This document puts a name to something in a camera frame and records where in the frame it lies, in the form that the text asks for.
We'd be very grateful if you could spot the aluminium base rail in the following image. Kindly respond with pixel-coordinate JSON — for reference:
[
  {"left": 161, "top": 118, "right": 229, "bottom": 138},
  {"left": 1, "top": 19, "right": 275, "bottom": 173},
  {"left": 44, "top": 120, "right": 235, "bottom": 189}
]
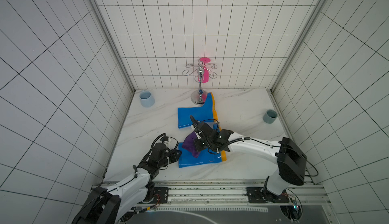
[{"left": 91, "top": 179, "right": 329, "bottom": 208}]

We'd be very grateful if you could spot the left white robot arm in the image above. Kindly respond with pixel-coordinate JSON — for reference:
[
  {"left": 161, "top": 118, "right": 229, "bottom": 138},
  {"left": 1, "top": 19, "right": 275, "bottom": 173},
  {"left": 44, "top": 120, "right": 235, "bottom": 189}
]
[{"left": 72, "top": 134, "right": 182, "bottom": 224}]

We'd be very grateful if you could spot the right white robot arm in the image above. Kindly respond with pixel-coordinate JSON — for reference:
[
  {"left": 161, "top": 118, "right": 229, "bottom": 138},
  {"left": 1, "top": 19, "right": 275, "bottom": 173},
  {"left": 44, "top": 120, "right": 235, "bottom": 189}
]
[{"left": 190, "top": 115, "right": 310, "bottom": 203}]

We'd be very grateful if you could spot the chrome hook stand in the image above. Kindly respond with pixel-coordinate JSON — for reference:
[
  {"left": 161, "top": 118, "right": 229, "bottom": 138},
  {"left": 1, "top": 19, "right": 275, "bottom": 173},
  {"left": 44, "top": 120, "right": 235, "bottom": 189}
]
[{"left": 182, "top": 62, "right": 217, "bottom": 105}]

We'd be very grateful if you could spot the grey-green cup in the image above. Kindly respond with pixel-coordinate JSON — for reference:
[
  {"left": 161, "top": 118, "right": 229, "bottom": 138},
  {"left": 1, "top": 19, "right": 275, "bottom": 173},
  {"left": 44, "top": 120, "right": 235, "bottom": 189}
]
[{"left": 262, "top": 109, "right": 278, "bottom": 124}]

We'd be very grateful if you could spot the pink hanging brush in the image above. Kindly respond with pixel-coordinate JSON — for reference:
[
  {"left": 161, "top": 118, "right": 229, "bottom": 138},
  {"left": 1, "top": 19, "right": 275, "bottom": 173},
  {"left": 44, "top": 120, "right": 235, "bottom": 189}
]
[{"left": 198, "top": 57, "right": 211, "bottom": 83}]

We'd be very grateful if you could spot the light blue cup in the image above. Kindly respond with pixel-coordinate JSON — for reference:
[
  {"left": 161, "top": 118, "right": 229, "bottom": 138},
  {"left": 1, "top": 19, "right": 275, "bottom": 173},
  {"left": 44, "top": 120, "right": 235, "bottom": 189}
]
[{"left": 139, "top": 90, "right": 155, "bottom": 108}]

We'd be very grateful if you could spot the purple cloth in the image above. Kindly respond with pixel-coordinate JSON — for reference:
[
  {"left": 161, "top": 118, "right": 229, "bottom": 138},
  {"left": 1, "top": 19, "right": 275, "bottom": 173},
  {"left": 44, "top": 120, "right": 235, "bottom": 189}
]
[{"left": 182, "top": 132, "right": 200, "bottom": 158}]

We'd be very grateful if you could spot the blue rubber boot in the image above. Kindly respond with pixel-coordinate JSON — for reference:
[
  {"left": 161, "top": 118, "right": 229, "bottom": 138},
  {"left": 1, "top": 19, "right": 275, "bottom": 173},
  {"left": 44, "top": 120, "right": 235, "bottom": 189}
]
[
  {"left": 178, "top": 143, "right": 227, "bottom": 168},
  {"left": 177, "top": 92, "right": 217, "bottom": 129}
]

